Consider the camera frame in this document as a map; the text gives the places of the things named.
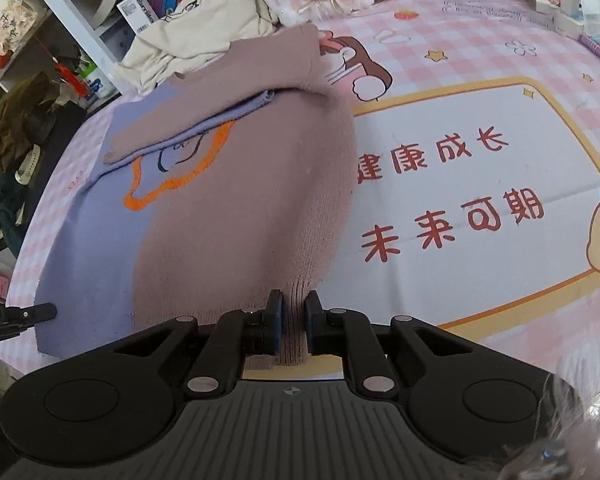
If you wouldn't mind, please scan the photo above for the mauve and lilac knit sweater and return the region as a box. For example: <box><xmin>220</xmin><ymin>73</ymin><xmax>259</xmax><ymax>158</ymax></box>
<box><xmin>35</xmin><ymin>24</ymin><xmax>356</xmax><ymax>365</ymax></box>

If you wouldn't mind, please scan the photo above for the olive green cloth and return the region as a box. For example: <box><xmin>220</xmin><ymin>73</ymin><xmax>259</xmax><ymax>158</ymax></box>
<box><xmin>0</xmin><ymin>72</ymin><xmax>58</xmax><ymax>174</ymax></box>

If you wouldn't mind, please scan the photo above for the pink checkered table mat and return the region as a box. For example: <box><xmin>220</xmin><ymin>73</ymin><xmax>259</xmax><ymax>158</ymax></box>
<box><xmin>10</xmin><ymin>0</ymin><xmax>600</xmax><ymax>374</ymax></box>

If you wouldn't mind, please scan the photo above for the cream canvas tote bag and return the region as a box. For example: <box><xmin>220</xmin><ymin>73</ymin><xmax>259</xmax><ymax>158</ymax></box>
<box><xmin>117</xmin><ymin>0</ymin><xmax>277</xmax><ymax>94</ymax></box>

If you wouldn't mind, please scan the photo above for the white barcode box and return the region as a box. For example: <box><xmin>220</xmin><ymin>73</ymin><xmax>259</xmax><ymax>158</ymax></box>
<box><xmin>117</xmin><ymin>0</ymin><xmax>159</xmax><ymax>35</ymax></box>

